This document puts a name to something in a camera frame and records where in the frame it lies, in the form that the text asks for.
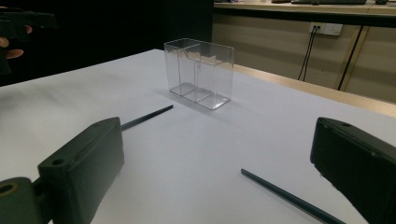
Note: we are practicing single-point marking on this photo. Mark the white wall socket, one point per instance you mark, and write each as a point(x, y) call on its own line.
point(327, 29)

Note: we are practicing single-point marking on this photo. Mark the black desk leg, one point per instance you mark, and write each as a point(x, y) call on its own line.
point(351, 57)

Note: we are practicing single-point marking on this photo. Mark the clear plastic pen holder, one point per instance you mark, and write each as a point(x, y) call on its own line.
point(199, 74)

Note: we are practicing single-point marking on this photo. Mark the dark pencil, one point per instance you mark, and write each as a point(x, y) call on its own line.
point(289, 196)
point(146, 117)

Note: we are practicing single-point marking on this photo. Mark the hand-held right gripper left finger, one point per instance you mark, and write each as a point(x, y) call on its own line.
point(84, 168)

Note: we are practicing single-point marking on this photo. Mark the wooden background desk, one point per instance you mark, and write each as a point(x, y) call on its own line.
point(280, 12)

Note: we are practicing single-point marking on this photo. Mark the white table mat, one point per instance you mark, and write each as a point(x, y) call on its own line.
point(202, 149)

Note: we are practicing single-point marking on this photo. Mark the black keyboard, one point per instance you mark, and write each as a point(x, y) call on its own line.
point(327, 2)

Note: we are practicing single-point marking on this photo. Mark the black computer mouse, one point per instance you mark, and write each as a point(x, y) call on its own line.
point(381, 2)

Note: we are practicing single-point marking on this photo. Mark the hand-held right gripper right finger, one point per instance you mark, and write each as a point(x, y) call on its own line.
point(358, 168)

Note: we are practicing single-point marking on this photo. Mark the black curtain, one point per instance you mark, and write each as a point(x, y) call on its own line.
point(109, 31)

